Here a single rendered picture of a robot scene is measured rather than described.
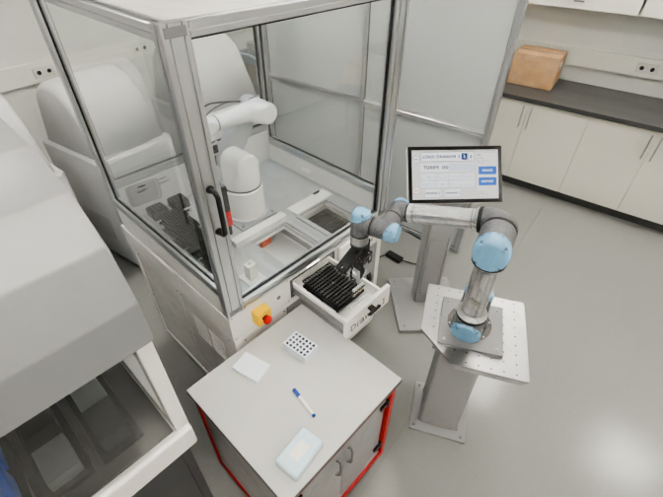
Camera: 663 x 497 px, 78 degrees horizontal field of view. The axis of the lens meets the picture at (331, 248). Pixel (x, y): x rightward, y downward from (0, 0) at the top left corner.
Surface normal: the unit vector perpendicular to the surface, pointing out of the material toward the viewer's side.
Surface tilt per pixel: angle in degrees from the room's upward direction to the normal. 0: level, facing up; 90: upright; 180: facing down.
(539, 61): 87
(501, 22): 90
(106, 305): 69
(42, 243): 41
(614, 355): 0
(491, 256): 86
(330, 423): 0
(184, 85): 90
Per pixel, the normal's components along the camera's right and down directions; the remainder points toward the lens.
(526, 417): 0.00, -0.76
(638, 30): -0.60, 0.52
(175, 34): 0.72, 0.45
